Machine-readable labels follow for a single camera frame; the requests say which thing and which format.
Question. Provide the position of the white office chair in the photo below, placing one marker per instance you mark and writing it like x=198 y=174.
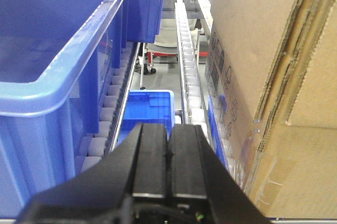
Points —
x=166 y=44

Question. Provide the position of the large blue plastic bin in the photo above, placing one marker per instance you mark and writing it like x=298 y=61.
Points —
x=56 y=56

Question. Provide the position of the lower blue plastic bin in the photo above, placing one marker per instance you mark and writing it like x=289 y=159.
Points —
x=148 y=106

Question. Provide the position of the left white roller track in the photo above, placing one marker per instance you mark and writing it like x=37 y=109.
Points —
x=111 y=106

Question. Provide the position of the brown cardboard box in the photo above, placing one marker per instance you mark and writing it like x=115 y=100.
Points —
x=283 y=58

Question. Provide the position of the middle white roller track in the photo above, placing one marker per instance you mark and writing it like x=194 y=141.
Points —
x=192 y=99

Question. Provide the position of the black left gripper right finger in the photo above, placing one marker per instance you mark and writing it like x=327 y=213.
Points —
x=201 y=186

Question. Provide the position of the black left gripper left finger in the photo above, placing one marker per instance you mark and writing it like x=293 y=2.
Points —
x=126 y=186

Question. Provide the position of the lower right blue bin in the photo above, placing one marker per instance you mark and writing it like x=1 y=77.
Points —
x=215 y=133

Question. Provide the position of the rear blue plastic bin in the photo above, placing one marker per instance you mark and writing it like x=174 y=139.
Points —
x=144 y=20

